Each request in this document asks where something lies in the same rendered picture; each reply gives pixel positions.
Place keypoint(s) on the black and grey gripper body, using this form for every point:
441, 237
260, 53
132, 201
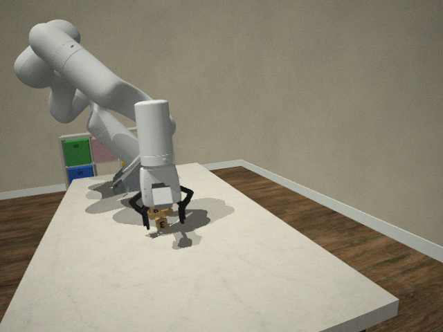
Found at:
149, 176

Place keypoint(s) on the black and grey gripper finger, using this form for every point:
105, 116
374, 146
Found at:
141, 210
184, 203

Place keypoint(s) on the brown wooden digit cube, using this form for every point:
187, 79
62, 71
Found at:
152, 211
161, 223

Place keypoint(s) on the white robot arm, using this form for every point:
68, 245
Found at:
53, 58

